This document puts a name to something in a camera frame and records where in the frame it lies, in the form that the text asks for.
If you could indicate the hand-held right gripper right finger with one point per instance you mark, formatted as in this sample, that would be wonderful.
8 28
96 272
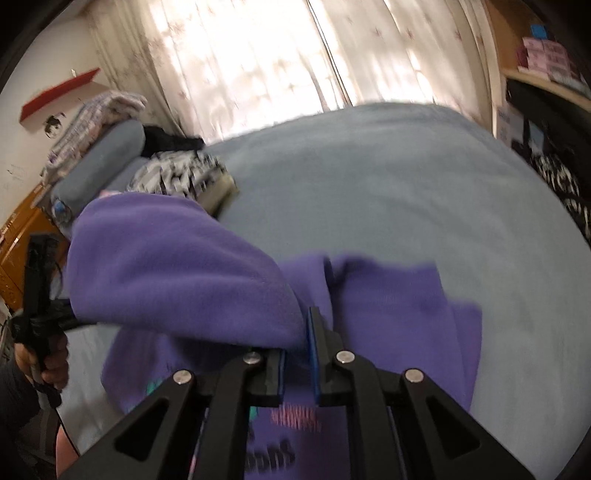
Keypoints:
315 350

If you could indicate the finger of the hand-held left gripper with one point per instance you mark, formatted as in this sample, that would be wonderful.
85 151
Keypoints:
64 314

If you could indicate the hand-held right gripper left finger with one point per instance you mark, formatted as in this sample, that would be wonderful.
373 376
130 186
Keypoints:
276 374

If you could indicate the purple hoodie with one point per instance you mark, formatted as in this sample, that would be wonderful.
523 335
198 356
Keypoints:
161 258

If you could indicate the person's left hand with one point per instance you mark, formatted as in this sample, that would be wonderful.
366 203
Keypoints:
55 364

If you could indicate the orange wooden nightstand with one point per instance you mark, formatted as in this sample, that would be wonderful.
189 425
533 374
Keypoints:
23 240

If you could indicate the person's leg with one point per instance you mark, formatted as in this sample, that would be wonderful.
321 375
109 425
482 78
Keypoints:
18 415

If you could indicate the grey-blue pillow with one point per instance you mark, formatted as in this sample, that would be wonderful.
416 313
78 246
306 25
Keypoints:
106 157

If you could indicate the black and white patterned garment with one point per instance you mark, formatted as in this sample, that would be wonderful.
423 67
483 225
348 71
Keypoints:
171 175

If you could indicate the plaid folded quilt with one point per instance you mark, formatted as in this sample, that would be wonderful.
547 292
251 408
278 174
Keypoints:
87 120

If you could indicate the cream folded garment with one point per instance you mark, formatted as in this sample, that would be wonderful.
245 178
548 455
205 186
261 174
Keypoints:
221 196

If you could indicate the grey-blue fleece bed blanket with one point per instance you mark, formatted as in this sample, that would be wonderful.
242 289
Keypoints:
392 184

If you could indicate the black fuzzy cloth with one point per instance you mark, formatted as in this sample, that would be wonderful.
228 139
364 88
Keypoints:
171 138

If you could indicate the pale floral curtain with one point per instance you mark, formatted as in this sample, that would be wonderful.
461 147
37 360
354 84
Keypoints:
277 60

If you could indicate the black and white printed cloth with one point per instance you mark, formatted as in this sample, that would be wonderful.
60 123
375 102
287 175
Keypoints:
563 189

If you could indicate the dark monitor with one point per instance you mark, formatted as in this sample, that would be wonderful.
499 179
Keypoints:
545 110

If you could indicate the wooden shelf unit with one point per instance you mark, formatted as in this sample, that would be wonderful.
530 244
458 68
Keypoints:
503 46

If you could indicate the stack of pink boxes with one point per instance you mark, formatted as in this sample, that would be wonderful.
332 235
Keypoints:
547 57

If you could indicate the black wall sticker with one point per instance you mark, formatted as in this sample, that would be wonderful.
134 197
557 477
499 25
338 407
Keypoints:
54 126

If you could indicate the red wall shelf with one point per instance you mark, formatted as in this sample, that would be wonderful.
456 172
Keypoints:
55 94

